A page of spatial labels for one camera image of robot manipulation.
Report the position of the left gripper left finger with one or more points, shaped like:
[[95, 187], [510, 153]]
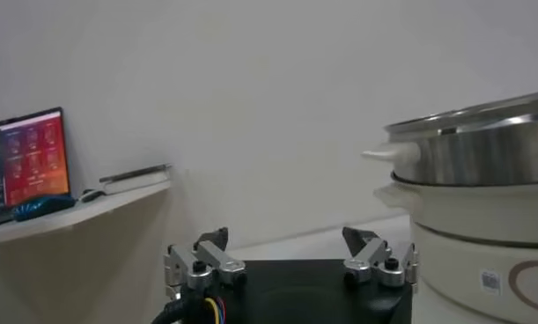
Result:
[[198, 275]]

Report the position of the stainless steel steamer basket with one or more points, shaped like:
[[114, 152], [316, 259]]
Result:
[[480, 154]]

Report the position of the white electric cooker pot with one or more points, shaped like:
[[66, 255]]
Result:
[[462, 246]]

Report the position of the black laptop with red screen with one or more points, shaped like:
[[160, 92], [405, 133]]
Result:
[[31, 163]]

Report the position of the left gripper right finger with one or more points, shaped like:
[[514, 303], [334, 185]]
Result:
[[367, 259]]

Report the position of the blue computer mouse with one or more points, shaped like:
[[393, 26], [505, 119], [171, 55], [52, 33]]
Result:
[[44, 207]]

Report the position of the small black adapter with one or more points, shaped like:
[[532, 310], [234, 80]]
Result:
[[91, 195]]

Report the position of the white side table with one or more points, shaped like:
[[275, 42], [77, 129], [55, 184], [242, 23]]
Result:
[[75, 215]]

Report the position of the flat black device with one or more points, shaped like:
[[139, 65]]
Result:
[[136, 172]]

